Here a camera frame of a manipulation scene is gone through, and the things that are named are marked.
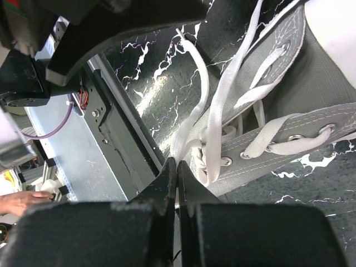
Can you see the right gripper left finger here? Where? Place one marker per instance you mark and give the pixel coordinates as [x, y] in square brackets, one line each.
[135, 233]

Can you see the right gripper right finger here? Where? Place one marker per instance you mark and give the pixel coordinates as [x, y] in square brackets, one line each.
[214, 233]

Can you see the white shoelace of sneaker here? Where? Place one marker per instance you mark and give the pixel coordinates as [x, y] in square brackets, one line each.
[212, 138]

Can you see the grey sneaker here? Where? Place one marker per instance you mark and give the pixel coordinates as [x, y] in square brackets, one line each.
[319, 83]

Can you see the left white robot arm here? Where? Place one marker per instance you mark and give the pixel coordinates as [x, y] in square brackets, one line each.
[44, 44]

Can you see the person hand in background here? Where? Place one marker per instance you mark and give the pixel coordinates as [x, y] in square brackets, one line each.
[17, 203]

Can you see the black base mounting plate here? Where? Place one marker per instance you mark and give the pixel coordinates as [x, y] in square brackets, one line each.
[116, 158]

